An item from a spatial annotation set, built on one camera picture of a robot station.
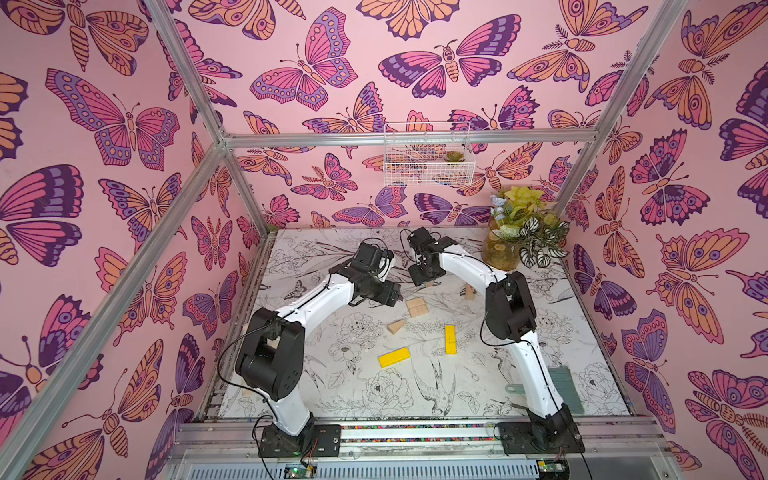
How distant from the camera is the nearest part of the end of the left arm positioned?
0.66m

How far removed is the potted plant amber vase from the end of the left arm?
0.40 metres

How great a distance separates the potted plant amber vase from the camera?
0.87 meters
